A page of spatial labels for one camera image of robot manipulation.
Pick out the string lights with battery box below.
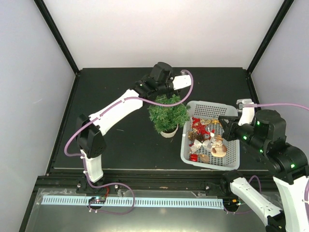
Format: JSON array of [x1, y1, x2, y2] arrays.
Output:
[[186, 132, 215, 145]]

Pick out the white plastic basket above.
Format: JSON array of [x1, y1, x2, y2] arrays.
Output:
[[180, 101, 240, 171]]

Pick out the small green christmas tree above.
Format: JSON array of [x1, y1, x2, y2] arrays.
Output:
[[148, 103, 190, 138]]

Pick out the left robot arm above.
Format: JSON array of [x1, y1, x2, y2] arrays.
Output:
[[76, 62, 192, 193]]

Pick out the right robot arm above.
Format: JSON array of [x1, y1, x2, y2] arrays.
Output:
[[218, 109, 309, 232]]

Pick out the gold bell ornament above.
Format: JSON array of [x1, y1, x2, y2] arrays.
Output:
[[211, 118, 221, 125]]

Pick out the snowman figurine ornament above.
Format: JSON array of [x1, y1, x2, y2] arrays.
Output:
[[211, 135, 227, 158]]

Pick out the red star ornament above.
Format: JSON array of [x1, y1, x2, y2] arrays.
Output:
[[191, 117, 212, 135]]

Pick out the silver bow ornament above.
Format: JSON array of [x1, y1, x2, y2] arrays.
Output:
[[190, 140, 212, 153]]

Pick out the pine cone ornament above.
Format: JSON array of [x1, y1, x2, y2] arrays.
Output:
[[188, 131, 205, 142]]

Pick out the brown wooden ornament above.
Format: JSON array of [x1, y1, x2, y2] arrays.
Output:
[[198, 154, 210, 163]]

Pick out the red gift box ornament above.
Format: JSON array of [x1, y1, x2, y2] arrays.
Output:
[[189, 154, 198, 162]]

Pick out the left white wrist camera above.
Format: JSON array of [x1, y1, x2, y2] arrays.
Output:
[[172, 75, 192, 90]]

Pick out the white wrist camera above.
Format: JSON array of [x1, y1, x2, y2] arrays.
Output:
[[236, 99, 255, 126], [172, 75, 192, 90]]

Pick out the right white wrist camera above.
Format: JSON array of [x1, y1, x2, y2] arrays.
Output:
[[236, 99, 255, 126]]

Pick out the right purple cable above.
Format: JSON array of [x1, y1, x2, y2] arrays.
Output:
[[223, 102, 309, 215]]

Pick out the black frame post right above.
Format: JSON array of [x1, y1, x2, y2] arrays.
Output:
[[247, 0, 294, 75]]

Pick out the black frame post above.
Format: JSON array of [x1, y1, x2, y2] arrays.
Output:
[[34, 0, 80, 75], [247, 0, 294, 75]]

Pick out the black frame post left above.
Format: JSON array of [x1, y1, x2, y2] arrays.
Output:
[[34, 0, 80, 75]]

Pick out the white slotted cable duct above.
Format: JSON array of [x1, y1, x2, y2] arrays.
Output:
[[41, 195, 224, 210]]

